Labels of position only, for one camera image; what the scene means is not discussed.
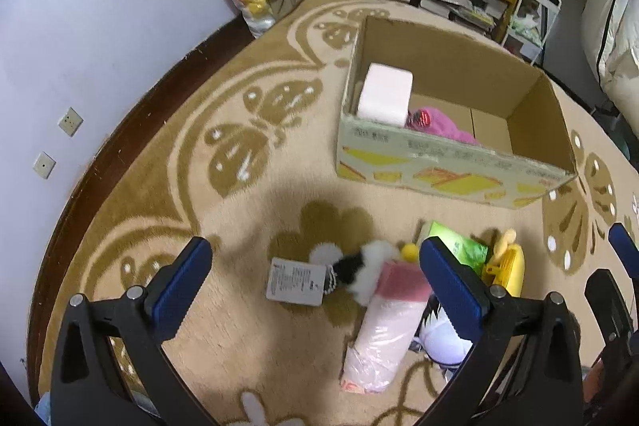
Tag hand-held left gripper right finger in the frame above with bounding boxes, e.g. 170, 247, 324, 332
418, 236, 585, 426

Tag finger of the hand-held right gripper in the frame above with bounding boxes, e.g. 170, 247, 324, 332
608, 222, 639, 281
584, 269, 639, 357

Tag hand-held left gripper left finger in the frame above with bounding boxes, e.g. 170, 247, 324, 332
50, 236, 220, 426

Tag green tissue pack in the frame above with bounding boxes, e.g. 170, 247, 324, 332
417, 220, 490, 278

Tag purple-haired plush doll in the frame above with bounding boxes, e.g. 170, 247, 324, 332
412, 296, 473, 373

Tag yellow plush toy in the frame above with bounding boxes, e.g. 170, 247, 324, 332
482, 229, 526, 297

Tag pink paper roll pack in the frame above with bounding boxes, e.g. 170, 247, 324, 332
339, 262, 434, 393

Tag black and white plush toy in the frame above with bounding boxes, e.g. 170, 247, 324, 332
266, 240, 421, 308

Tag cardboard box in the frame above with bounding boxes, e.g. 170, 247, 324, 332
335, 14, 580, 210

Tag beige patterned carpet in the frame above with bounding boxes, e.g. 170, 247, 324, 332
37, 0, 639, 426

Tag pink plush toy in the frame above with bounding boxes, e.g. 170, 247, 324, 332
405, 107, 480, 146

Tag white duvet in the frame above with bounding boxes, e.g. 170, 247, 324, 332
581, 0, 639, 117

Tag pale pink tissue pack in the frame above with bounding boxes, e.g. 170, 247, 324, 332
357, 63, 414, 127

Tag green and white packets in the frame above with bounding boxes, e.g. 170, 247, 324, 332
513, 18, 542, 48

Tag pile of books and papers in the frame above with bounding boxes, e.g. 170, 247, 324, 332
407, 0, 507, 32

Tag white wall socket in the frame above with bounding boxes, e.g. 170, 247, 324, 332
58, 107, 83, 136
33, 151, 57, 180

